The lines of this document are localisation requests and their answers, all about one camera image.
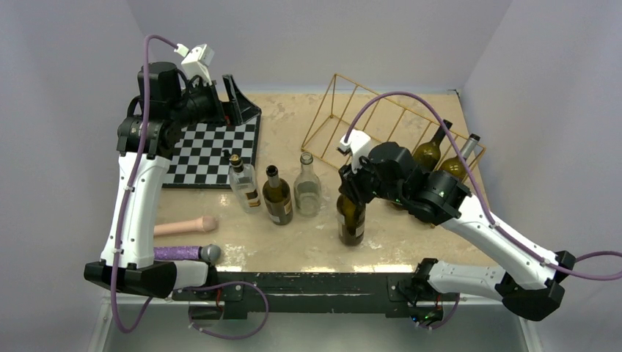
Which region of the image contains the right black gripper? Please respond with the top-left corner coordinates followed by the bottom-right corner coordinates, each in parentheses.
top-left (339, 149), bottom-right (406, 205)

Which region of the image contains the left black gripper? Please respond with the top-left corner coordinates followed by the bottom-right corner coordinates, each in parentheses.
top-left (169, 73), bottom-right (260, 128)

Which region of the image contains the dark front wine bottle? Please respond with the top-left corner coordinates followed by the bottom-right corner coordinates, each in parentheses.
top-left (336, 194), bottom-right (366, 246)

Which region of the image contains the clear glass bottle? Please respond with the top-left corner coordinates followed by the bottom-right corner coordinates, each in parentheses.
top-left (294, 152), bottom-right (321, 217)

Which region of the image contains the green bottle silver neck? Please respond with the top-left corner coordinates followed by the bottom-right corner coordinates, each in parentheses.
top-left (262, 165), bottom-right (293, 226)

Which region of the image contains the clear square liquor bottle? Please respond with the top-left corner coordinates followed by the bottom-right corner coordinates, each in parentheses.
top-left (228, 154), bottom-right (261, 213)

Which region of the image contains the dark wine bottle white label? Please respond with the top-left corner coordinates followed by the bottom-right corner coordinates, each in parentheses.
top-left (413, 126), bottom-right (446, 172)

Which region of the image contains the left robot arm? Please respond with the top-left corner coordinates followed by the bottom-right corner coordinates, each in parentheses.
top-left (84, 62), bottom-right (261, 300)

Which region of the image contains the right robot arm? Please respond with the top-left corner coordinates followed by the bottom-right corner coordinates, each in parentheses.
top-left (337, 142), bottom-right (576, 321)

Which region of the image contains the black white chessboard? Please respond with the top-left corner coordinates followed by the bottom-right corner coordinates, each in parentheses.
top-left (163, 117), bottom-right (261, 189)

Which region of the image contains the purple glitter microphone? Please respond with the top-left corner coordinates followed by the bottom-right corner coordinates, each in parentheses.
top-left (153, 244), bottom-right (222, 264)

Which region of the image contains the black front mounting bar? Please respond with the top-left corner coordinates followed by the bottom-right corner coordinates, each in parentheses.
top-left (171, 271), bottom-right (460, 322)

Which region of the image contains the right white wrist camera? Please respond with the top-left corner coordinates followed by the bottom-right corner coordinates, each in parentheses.
top-left (337, 130), bottom-right (373, 174)

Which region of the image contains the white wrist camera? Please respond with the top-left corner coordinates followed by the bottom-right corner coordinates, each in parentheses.
top-left (174, 43), bottom-right (214, 85)
top-left (337, 130), bottom-right (373, 174)

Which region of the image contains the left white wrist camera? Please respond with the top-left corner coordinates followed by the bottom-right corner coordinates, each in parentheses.
top-left (174, 43), bottom-right (214, 85)

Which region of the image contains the gold wire wine rack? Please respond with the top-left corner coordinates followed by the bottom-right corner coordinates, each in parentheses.
top-left (301, 74), bottom-right (486, 211)

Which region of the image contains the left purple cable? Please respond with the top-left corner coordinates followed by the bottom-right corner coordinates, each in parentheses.
top-left (110, 34), bottom-right (180, 334)

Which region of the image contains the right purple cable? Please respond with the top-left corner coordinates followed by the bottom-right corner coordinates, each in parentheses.
top-left (342, 91), bottom-right (622, 282)

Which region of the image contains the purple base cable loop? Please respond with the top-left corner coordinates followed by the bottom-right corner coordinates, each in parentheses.
top-left (186, 281), bottom-right (271, 341)

